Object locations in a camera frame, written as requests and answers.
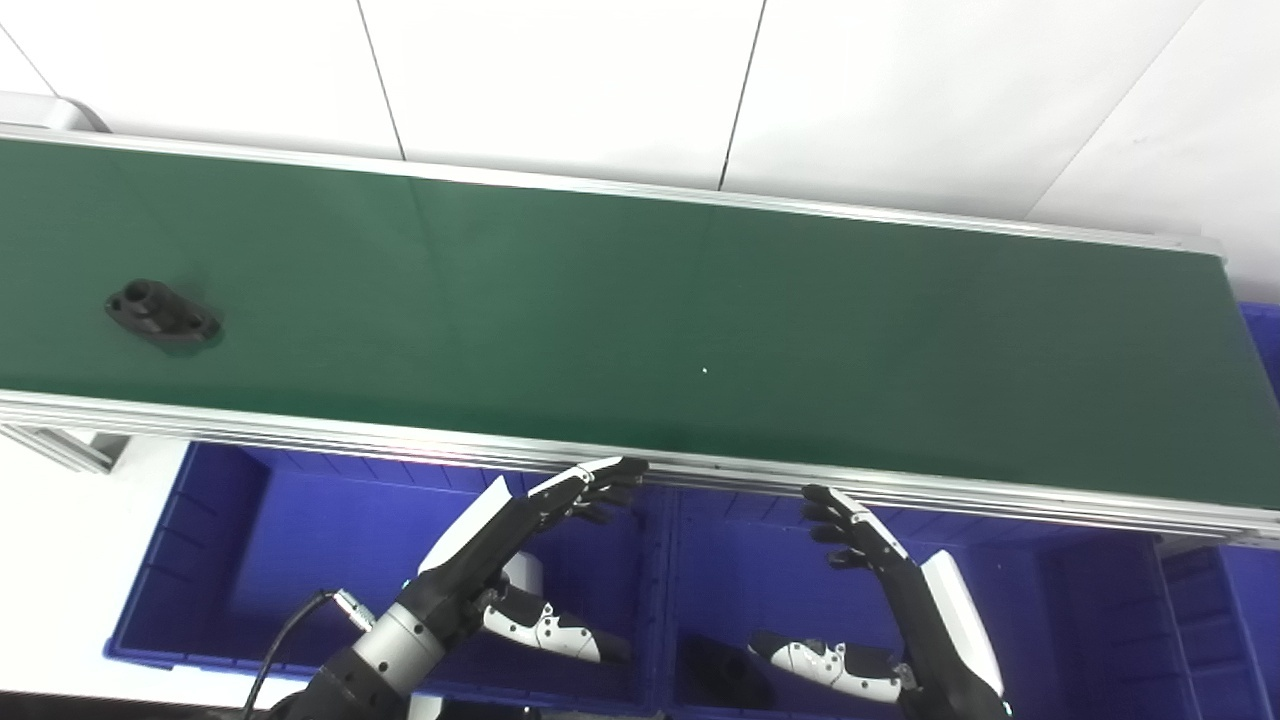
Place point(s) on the green conveyor belt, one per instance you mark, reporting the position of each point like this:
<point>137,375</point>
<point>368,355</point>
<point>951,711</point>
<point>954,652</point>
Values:
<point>640,300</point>

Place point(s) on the grey conveyor end cover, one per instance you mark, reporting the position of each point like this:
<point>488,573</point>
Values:
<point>50,112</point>

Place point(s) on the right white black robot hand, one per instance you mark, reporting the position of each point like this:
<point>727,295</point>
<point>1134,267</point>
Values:
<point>940,630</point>

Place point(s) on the white block part with hole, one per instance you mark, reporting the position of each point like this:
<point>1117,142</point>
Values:
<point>527,575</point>

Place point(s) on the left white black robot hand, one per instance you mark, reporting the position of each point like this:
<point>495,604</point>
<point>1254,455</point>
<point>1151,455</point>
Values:
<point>475,560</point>

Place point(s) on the black part in bin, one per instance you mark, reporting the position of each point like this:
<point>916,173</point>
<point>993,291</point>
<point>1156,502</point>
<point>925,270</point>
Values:
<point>725,675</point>

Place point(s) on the black flange part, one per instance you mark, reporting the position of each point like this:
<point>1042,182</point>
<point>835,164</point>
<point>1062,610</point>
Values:
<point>160,315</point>

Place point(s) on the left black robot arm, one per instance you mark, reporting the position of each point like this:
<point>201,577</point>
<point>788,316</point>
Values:
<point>370,665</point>

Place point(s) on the blue plastic bin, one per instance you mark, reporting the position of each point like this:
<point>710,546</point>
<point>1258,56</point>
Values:
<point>260,560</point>
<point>1050,620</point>
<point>1230,630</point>

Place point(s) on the aluminium conveyor support leg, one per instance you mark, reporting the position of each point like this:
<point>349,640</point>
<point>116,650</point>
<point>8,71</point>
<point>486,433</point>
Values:
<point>60,448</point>

